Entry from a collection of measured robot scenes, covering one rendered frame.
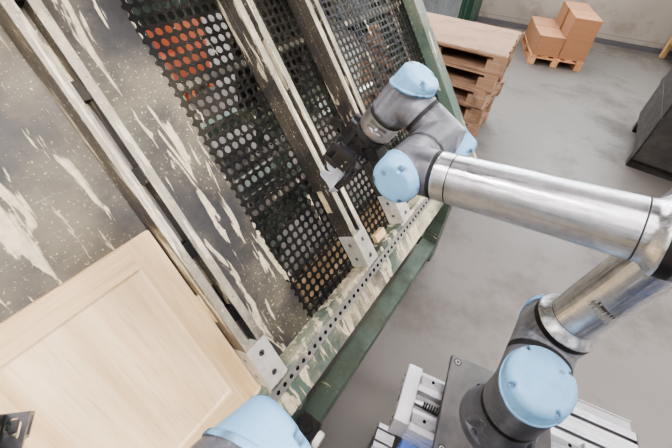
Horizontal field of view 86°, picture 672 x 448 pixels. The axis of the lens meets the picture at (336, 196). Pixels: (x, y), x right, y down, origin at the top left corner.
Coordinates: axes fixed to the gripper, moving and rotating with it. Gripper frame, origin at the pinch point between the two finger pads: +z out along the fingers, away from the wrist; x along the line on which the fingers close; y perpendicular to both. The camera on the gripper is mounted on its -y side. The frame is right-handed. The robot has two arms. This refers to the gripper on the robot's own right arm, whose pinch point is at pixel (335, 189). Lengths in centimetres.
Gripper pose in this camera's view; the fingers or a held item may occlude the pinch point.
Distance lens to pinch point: 87.3
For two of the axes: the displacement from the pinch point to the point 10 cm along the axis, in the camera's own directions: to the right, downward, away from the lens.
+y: -7.8, -6.2, -0.7
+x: -4.1, 5.9, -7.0
